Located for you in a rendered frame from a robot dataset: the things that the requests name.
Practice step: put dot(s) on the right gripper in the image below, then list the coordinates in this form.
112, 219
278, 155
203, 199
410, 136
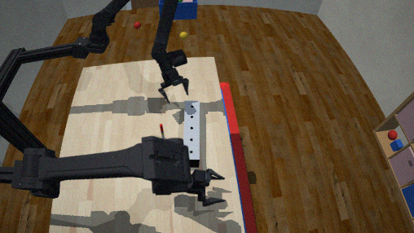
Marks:
211, 200

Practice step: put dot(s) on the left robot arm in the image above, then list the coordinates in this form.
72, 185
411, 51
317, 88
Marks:
105, 17

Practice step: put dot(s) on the white block with holes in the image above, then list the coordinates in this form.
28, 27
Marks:
191, 133

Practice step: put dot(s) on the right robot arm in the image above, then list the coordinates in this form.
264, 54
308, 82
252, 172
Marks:
164, 162

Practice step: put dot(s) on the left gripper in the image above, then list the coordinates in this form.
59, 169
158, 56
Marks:
163, 85

